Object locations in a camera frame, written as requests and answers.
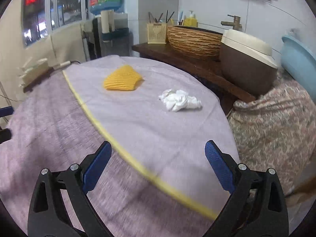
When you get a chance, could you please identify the floral cloth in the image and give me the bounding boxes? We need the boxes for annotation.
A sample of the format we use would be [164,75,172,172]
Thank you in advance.
[227,71,316,198]

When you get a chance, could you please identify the woven basket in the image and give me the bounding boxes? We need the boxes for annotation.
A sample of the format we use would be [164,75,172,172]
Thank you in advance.
[166,25,224,60]

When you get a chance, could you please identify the white tissue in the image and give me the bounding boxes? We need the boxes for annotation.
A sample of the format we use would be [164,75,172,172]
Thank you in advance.
[158,89,202,112]

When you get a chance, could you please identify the sliding window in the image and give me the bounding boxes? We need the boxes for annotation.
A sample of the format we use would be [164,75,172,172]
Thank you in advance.
[22,0,89,47]

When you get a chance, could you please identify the brown rice cooker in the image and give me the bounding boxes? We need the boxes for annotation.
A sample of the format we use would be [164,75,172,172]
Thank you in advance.
[219,29,279,95]

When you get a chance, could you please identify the light blue basin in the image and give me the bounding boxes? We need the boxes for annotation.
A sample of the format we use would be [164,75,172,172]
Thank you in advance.
[281,35,316,89]

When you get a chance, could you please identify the yellow soap bottle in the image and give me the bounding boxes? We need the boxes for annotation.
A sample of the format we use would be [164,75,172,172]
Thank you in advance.
[184,10,198,27]

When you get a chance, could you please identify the beige chopstick holder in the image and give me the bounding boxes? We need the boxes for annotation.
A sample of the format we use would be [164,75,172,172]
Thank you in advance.
[147,22,168,44]

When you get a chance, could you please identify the water dispenser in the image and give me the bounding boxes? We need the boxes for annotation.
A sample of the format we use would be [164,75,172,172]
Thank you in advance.
[83,12,134,61]

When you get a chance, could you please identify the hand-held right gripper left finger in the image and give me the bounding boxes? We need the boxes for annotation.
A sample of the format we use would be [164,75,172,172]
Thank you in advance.
[28,141,113,237]

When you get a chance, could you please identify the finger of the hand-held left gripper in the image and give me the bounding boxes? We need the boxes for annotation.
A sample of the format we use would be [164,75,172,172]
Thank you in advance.
[0,106,13,118]
[0,128,12,144]

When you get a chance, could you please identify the dark wooden counter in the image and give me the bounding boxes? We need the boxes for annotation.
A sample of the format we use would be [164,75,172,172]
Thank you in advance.
[132,42,257,104]

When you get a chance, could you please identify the white paper cup stack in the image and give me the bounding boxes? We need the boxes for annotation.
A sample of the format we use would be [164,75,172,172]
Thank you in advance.
[101,10,115,34]

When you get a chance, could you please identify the brass faucet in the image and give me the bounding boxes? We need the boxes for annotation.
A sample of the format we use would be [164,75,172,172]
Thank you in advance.
[220,15,243,31]

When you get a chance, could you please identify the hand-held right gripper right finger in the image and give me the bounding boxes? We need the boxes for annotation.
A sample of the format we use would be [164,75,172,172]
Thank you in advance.
[204,140,289,237]

